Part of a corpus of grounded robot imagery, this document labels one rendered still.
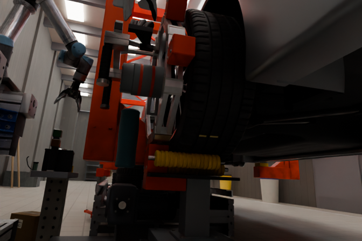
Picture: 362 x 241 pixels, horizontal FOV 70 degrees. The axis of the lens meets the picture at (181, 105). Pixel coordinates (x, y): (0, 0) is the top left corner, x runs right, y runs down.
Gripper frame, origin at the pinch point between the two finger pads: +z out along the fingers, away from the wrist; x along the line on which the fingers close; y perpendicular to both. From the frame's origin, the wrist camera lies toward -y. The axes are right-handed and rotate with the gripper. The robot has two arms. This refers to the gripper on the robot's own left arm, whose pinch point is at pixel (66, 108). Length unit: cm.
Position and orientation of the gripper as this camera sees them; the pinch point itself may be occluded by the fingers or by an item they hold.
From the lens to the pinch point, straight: 177.9
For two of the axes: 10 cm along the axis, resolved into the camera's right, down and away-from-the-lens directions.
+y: 3.6, 2.0, -9.1
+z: -4.1, 9.1, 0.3
